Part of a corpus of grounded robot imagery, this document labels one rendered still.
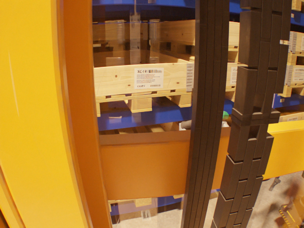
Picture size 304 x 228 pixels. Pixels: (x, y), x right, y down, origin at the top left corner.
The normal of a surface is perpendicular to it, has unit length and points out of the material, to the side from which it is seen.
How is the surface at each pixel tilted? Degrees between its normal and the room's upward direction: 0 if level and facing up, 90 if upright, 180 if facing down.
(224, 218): 90
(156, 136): 0
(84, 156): 90
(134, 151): 90
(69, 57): 90
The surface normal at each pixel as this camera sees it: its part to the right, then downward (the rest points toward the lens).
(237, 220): 0.14, 0.35
